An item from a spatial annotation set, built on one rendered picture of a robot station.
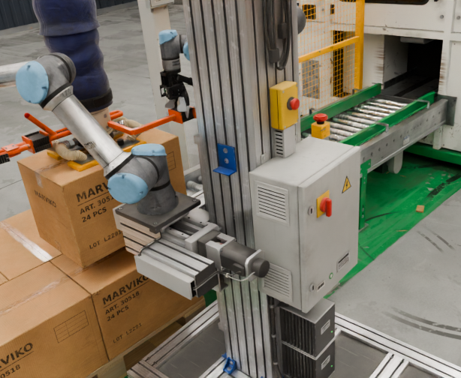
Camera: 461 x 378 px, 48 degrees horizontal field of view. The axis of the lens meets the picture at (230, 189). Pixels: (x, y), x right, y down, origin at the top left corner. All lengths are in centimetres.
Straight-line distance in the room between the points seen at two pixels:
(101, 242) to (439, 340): 170
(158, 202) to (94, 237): 54
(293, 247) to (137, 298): 110
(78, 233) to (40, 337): 45
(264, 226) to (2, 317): 124
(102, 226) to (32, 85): 82
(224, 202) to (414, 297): 156
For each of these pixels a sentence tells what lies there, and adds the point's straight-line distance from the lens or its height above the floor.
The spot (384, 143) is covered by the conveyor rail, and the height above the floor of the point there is 54.
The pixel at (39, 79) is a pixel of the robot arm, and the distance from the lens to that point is 167.
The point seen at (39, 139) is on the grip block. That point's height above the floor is 123.
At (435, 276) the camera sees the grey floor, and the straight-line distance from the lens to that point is 327.
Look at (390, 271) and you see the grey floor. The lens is 326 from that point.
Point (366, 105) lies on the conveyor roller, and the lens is 426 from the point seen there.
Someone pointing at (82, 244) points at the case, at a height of 79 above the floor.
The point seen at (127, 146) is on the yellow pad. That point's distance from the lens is 232.
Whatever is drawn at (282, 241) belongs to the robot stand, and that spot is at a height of 102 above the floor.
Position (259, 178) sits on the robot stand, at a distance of 160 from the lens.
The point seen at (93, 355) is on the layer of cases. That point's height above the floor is 23.
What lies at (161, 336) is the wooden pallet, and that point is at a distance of 287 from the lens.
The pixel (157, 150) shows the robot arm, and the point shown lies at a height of 127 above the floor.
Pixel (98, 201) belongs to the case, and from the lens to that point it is 224.
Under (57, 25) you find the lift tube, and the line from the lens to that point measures 216.
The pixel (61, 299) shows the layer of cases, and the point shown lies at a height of 54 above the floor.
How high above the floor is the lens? 193
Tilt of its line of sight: 27 degrees down
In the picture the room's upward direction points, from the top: 6 degrees counter-clockwise
